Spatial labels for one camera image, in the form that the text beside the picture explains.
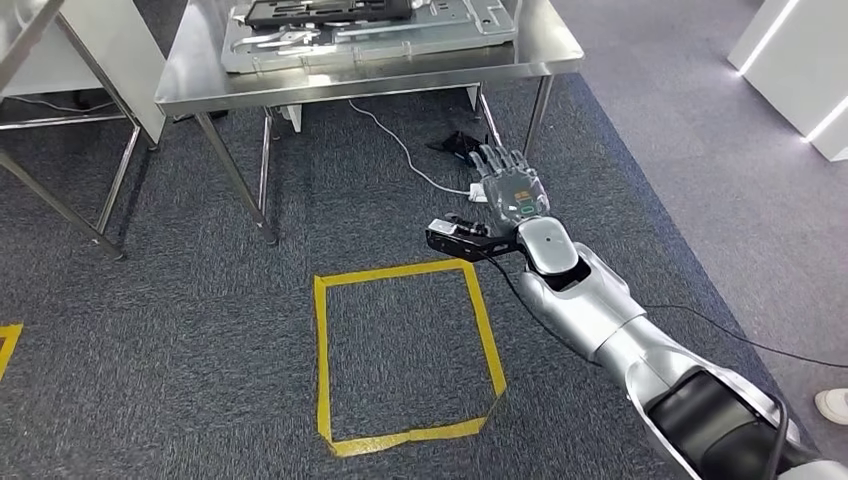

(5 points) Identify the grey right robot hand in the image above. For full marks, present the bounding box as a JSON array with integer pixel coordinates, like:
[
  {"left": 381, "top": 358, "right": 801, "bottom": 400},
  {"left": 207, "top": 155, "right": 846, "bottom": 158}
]
[{"left": 468, "top": 142, "right": 553, "bottom": 234}]

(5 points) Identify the long black plastic part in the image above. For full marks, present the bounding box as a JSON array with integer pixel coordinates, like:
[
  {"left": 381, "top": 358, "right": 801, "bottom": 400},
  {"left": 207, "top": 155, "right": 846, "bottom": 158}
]
[{"left": 243, "top": 0, "right": 416, "bottom": 30}]

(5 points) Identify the stainless steel workbench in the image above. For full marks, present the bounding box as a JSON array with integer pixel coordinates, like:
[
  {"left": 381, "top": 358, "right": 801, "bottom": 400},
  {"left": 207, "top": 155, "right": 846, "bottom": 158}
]
[{"left": 153, "top": 0, "right": 586, "bottom": 247}]

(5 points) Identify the black network router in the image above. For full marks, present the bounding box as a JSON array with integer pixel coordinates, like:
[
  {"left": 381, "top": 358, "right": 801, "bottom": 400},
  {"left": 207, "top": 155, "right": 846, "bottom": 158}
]
[{"left": 426, "top": 130, "right": 490, "bottom": 162}]

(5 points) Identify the stamped sheet metal panel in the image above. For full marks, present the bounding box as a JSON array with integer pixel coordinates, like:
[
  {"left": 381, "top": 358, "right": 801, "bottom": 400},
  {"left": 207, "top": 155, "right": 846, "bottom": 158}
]
[{"left": 219, "top": 0, "right": 519, "bottom": 75}]

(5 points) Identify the yellow floor tape square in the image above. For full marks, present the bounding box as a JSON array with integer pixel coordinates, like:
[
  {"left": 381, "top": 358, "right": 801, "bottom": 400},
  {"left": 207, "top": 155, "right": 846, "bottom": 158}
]
[{"left": 312, "top": 257, "right": 509, "bottom": 460}]

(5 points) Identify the white display cabinet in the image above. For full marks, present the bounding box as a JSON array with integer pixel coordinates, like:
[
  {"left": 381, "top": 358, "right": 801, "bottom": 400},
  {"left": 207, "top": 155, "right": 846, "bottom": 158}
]
[{"left": 726, "top": 0, "right": 848, "bottom": 164}]

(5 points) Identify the white panel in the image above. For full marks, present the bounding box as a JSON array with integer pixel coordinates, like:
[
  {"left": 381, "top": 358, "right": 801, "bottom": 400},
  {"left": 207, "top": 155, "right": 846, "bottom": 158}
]
[{"left": 0, "top": 0, "right": 168, "bottom": 146}]

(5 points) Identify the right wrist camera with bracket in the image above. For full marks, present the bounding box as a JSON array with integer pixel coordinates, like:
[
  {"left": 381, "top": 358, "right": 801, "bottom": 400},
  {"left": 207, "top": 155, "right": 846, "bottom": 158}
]
[{"left": 425, "top": 212, "right": 526, "bottom": 264}]

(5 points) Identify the white power cable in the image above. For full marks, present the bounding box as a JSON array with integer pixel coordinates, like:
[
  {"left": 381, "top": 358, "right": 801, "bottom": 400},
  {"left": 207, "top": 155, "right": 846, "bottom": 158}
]
[{"left": 347, "top": 98, "right": 474, "bottom": 197}]

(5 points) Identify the thin black floor cable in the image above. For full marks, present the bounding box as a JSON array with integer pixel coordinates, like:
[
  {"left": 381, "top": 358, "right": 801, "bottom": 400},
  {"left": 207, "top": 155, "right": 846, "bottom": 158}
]
[{"left": 641, "top": 303, "right": 848, "bottom": 370}]

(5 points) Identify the grey metal frame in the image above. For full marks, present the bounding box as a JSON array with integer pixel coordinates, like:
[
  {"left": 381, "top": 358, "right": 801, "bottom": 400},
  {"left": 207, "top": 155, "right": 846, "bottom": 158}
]
[{"left": 0, "top": 0, "right": 145, "bottom": 262}]

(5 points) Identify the thin grey floor cable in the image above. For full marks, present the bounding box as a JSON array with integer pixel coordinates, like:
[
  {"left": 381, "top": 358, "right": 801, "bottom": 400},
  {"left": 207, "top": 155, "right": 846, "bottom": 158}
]
[{"left": 5, "top": 94, "right": 119, "bottom": 116}]

